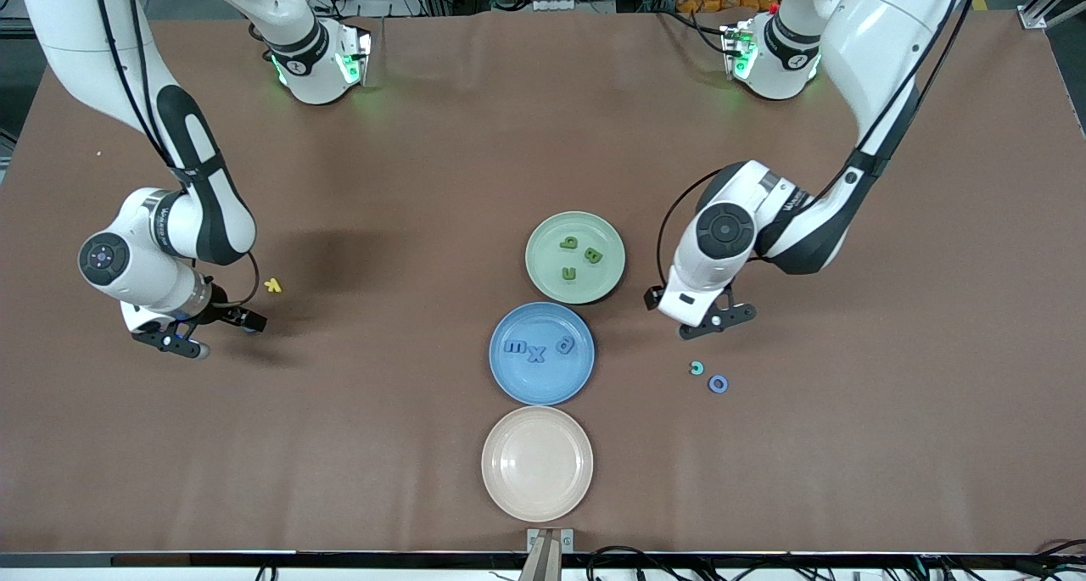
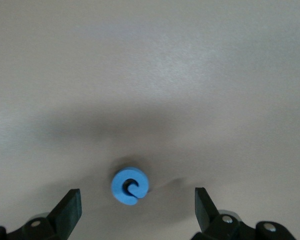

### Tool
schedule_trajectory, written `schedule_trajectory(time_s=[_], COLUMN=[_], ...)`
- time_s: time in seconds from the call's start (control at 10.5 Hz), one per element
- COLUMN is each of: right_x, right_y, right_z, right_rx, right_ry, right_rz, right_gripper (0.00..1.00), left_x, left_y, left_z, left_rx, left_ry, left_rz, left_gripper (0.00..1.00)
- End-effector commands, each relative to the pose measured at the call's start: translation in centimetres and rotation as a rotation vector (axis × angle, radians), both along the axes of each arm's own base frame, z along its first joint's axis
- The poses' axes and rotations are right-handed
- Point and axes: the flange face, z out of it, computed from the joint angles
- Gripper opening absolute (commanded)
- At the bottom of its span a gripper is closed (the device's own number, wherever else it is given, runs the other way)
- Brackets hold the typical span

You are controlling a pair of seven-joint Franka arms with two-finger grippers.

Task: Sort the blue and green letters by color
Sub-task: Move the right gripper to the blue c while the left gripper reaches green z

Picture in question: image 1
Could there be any pale green plate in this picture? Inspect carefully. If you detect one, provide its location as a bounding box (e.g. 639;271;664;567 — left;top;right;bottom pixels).
524;210;627;305

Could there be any blue plate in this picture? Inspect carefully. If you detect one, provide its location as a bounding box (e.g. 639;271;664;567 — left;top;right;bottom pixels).
489;301;596;406

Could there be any beige plate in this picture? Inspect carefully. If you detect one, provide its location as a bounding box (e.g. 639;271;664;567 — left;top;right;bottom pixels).
480;405;595;523

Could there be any brown table cover sheet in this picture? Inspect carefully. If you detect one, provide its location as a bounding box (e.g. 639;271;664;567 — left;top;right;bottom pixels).
0;8;1086;556

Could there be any black floor cable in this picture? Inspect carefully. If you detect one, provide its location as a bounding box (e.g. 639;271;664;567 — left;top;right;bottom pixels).
585;545;680;581

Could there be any black table edge rail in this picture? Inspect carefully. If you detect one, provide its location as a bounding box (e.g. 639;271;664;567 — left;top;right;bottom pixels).
0;550;1086;570

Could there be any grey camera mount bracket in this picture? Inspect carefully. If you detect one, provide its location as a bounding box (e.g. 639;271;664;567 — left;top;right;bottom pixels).
518;527;576;581

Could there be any aluminium frame profile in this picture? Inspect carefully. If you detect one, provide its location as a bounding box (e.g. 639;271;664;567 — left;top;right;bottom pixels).
1018;0;1086;31

